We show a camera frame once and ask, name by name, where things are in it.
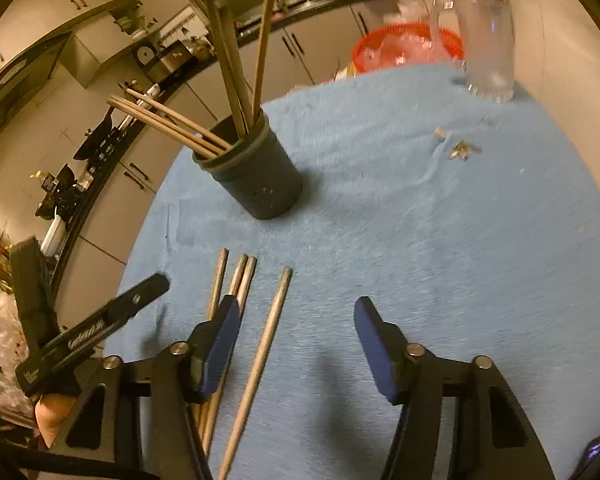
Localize wooden chopstick on mat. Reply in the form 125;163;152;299
207;248;230;321
201;255;257;456
195;254;248;441
216;268;292;480

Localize small debris on mat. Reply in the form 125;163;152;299
434;127;483;160

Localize clear glass mug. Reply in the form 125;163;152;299
429;0;515;103

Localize dark cylindrical utensil holder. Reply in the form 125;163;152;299
192;110;302;220

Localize blue towel table mat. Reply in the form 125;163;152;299
105;65;600;479

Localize black wok pan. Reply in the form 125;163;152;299
73;106;114;162

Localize range hood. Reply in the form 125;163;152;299
0;32;71;134

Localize person left hand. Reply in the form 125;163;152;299
34;393;76;448

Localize red plastic basket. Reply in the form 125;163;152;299
351;22;465;74

